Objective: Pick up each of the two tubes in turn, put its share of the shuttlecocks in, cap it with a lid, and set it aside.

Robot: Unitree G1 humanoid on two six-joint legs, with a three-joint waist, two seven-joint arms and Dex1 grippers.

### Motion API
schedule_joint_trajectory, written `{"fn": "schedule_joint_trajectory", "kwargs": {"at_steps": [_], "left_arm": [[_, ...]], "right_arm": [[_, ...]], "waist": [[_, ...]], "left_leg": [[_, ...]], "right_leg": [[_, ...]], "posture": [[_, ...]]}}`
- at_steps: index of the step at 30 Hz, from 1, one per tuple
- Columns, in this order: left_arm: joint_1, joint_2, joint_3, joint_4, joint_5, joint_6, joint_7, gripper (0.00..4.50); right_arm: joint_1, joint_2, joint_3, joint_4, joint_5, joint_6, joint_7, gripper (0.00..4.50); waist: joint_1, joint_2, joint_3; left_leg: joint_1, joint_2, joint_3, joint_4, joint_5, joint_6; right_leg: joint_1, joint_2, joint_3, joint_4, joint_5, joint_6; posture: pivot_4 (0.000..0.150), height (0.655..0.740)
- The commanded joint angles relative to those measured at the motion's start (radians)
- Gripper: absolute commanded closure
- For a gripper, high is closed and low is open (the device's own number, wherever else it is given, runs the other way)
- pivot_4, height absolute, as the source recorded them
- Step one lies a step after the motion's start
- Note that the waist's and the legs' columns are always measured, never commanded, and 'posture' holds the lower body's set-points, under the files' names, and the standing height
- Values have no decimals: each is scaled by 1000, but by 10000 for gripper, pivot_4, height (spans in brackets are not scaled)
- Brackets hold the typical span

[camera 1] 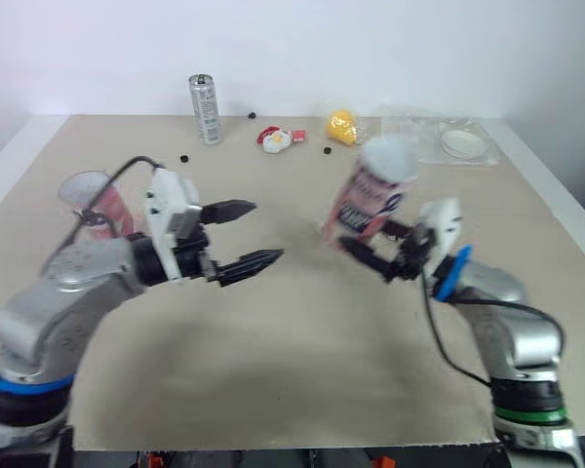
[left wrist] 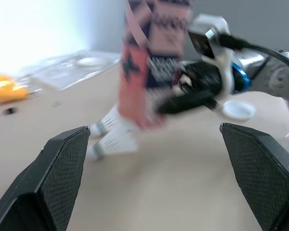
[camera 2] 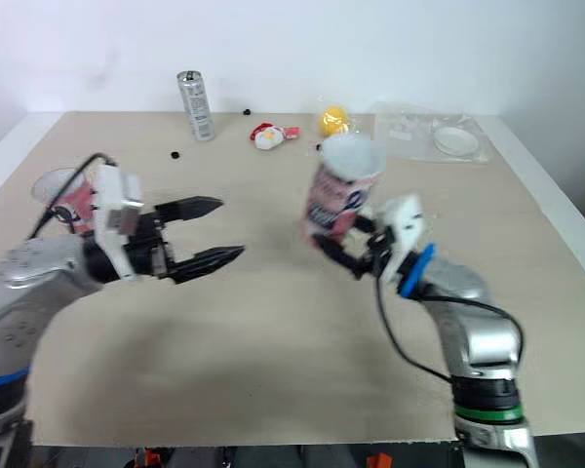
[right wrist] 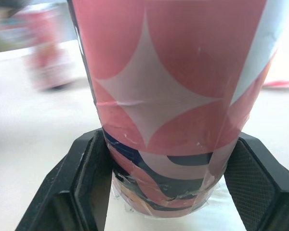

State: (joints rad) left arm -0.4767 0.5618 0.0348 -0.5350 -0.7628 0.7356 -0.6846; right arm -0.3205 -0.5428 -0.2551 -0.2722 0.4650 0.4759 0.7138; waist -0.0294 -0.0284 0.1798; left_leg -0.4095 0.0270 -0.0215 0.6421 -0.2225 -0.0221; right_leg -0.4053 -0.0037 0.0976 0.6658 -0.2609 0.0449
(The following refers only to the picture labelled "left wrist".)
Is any yellow toy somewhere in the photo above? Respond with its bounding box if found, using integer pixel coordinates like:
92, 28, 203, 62
0, 74, 29, 104

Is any black cable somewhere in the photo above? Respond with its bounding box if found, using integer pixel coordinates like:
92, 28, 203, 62
219, 33, 289, 73

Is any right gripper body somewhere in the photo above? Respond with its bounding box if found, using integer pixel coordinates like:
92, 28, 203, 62
175, 61, 234, 97

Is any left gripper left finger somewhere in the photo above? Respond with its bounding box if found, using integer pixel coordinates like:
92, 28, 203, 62
0, 126, 91, 231

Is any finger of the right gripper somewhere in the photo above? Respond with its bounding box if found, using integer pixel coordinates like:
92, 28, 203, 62
156, 89, 219, 115

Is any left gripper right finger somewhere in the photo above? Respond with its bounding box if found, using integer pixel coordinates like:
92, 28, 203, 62
219, 123, 289, 231

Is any white tube lid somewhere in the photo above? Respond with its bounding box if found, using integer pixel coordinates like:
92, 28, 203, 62
221, 101, 256, 120

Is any clear plastic pack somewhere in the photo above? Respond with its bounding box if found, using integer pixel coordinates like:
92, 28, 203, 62
21, 50, 122, 91

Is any pink patterned tube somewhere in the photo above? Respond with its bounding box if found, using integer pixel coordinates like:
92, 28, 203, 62
117, 0, 196, 132

